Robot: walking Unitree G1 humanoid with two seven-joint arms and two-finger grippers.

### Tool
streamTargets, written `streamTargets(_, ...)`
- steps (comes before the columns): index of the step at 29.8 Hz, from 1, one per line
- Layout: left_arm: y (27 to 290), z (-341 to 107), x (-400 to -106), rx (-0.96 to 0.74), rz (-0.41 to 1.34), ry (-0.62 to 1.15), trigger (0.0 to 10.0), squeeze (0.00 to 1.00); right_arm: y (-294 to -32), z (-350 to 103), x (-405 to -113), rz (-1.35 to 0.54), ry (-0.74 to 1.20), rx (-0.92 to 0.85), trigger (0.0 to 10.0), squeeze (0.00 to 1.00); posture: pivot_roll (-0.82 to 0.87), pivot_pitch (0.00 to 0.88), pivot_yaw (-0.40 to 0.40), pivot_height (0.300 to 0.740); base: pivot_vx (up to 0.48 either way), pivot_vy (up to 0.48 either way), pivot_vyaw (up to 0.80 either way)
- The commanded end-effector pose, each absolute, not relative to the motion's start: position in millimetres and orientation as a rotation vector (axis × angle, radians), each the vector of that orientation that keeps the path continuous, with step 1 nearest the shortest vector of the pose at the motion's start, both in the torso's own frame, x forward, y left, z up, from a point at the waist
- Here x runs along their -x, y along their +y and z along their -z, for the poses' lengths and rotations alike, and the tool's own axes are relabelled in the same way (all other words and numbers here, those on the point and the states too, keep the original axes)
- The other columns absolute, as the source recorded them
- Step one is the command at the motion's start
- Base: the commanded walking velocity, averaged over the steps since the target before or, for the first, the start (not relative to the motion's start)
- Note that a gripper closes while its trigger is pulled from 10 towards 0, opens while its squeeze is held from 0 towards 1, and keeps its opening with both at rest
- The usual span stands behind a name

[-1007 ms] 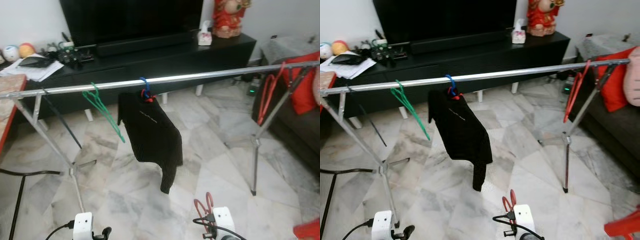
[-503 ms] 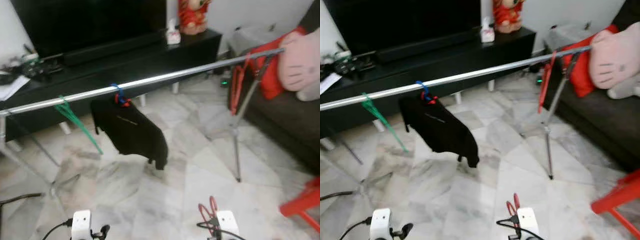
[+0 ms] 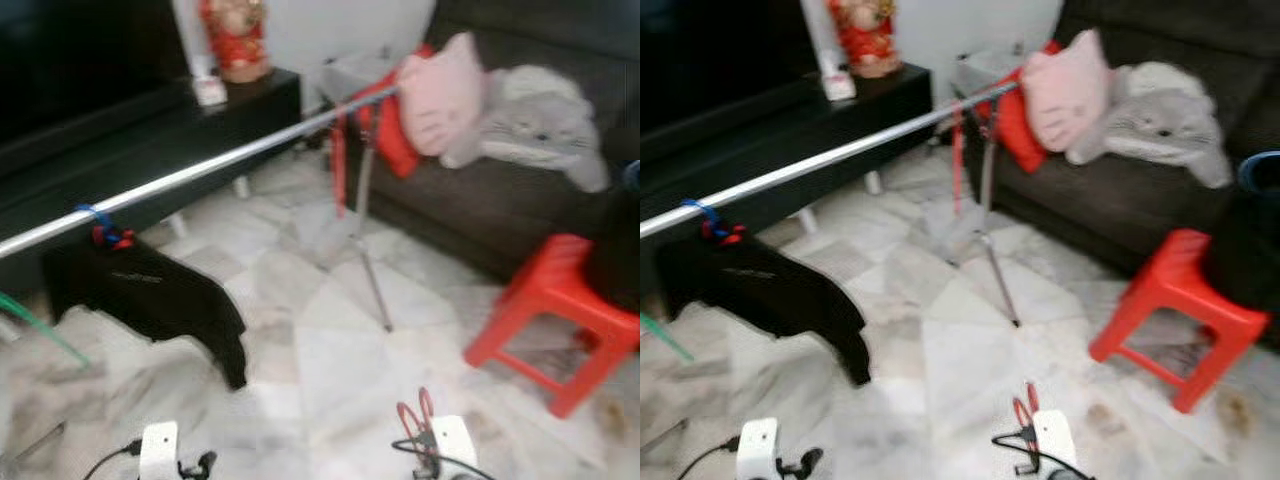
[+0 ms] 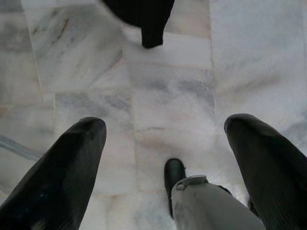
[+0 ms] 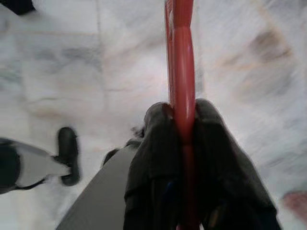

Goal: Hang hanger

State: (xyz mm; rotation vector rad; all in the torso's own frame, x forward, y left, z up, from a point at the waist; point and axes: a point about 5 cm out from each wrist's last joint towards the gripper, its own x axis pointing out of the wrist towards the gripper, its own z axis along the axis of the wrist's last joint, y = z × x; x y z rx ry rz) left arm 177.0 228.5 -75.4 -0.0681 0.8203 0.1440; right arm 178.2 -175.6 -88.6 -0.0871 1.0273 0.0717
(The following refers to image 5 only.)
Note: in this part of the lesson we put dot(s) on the grey robot right leg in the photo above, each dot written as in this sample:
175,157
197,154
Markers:
96,196

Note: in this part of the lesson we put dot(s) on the black robot left foot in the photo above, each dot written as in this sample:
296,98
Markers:
68,153

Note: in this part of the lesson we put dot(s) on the pinkish red plastic hanger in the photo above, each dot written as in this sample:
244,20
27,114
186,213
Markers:
184,72

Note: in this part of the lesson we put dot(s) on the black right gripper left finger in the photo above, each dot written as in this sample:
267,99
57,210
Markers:
156,179

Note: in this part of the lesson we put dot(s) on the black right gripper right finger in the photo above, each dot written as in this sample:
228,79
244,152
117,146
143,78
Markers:
223,179

